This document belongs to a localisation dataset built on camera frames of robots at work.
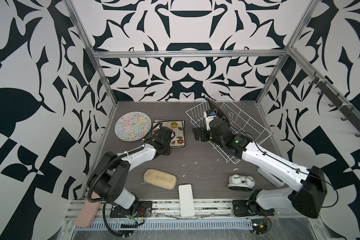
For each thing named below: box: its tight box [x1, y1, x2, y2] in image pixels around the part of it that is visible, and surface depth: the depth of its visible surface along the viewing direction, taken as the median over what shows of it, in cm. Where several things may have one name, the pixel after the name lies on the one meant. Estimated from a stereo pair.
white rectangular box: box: [178, 184, 195, 219], surface depth 74 cm
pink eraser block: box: [74, 191, 102, 228], surface depth 72 cm
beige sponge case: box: [141, 168, 177, 190], surface depth 82 cm
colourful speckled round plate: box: [114, 111, 152, 142], surface depth 107 cm
